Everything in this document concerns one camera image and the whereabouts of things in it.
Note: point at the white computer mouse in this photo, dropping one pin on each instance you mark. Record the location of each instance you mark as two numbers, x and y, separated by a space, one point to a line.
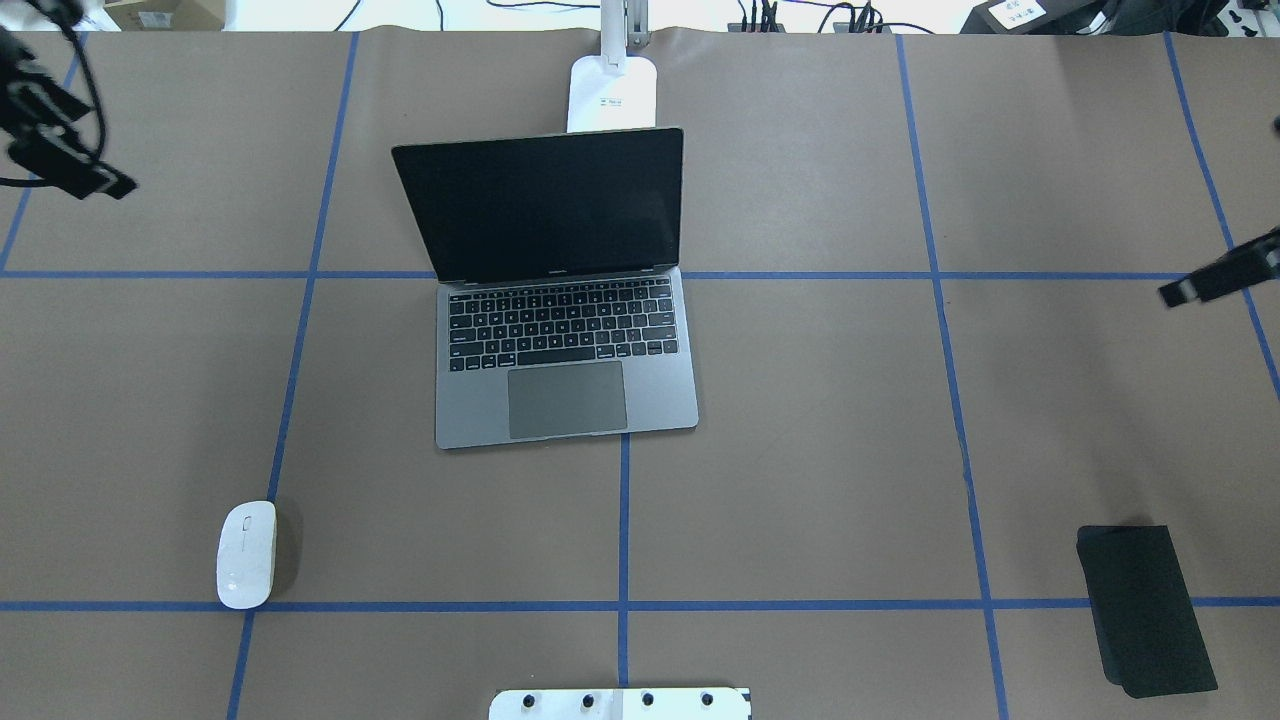
246 557

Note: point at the white desk lamp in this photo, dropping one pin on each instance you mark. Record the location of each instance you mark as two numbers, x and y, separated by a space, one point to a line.
616 88

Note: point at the brown cardboard box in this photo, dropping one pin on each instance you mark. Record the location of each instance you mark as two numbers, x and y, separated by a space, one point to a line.
185 15

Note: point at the grey laptop computer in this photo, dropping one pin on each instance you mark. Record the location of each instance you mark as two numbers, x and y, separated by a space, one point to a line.
560 309

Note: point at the black folded mouse pad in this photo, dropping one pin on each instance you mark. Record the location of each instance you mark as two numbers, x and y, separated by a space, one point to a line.
1150 641

